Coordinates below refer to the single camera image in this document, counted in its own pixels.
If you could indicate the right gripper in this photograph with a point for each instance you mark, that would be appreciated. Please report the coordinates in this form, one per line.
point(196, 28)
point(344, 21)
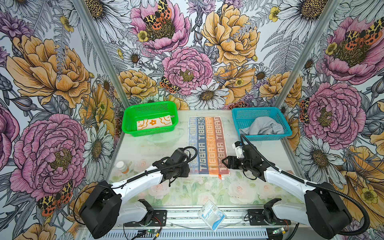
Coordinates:
point(230, 162)

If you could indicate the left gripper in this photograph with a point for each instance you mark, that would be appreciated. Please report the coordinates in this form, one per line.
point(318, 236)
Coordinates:
point(185, 171)

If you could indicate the plain grey towel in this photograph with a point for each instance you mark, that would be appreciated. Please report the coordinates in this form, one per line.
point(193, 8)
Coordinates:
point(263, 126)

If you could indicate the grey patterned towel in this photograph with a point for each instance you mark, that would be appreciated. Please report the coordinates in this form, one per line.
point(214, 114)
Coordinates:
point(207, 135)

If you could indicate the orange white floral towel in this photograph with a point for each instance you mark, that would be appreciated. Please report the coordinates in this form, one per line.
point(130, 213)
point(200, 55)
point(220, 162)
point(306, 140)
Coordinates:
point(159, 122)

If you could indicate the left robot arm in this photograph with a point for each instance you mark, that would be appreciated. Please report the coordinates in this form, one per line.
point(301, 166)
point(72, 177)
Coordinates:
point(106, 205)

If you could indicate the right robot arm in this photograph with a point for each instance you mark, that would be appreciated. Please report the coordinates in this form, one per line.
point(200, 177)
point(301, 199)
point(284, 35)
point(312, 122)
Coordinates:
point(310, 195)

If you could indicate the teal plastic basket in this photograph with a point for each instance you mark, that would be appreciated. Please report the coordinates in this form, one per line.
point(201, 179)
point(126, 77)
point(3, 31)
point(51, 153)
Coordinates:
point(243, 118)

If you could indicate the small orange cap bottle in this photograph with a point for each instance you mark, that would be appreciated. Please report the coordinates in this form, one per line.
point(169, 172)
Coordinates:
point(122, 167)

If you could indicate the white blue packet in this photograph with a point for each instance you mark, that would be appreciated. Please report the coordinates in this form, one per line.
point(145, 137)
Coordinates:
point(211, 215)

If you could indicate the green plastic basket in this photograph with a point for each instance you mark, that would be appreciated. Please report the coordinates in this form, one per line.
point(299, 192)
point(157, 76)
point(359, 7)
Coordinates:
point(150, 118)

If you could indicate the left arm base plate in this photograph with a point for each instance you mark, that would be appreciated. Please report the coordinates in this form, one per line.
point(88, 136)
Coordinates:
point(158, 218)

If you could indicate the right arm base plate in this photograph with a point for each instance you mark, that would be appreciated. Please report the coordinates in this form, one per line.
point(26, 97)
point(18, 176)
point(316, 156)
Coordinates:
point(262, 217)

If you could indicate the aluminium front rail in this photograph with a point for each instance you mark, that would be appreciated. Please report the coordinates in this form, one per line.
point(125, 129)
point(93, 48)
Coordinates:
point(96, 218)

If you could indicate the left aluminium frame post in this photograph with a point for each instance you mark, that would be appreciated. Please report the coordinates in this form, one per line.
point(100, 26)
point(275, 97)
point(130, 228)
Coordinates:
point(97, 41)

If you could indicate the aluminium frame post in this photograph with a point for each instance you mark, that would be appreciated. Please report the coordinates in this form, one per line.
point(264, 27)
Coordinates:
point(97, 41)
point(322, 24)

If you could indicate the right aluminium frame post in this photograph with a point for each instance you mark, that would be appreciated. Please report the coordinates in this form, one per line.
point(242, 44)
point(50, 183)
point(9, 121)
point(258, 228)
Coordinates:
point(322, 24)

